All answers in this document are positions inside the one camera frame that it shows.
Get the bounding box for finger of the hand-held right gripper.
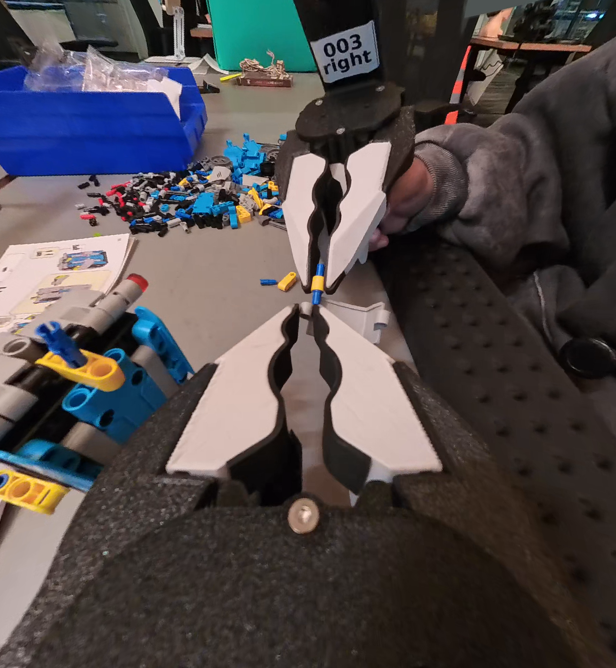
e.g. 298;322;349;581
285;155;329;293
318;141;393;293

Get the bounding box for person's right hand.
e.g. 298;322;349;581
368;157;436;251

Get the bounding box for wooden background table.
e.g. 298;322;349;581
470;8;595;113

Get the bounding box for orange striped post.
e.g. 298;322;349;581
449;46;473;105

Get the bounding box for building instruction booklet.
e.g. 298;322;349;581
0;233;137;356

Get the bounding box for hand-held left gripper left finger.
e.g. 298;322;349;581
165;304;303;506

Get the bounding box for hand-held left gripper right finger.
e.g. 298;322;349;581
309;304;443;507

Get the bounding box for blue and black brick model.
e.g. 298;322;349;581
0;273;195;516

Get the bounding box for clear plastic bags in bin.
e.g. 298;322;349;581
23;44;183;121

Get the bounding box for wooden model kit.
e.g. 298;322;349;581
236;49;294;88

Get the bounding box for pile of building pieces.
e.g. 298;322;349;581
75;133;288;238

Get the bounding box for grey curved panel piece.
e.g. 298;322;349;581
315;299;392;346

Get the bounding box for grey desk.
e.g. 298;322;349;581
0;52;418;668

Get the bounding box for black round disc on cord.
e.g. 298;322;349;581
558;338;616;377

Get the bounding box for blue storage bin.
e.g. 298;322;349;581
0;65;208;176

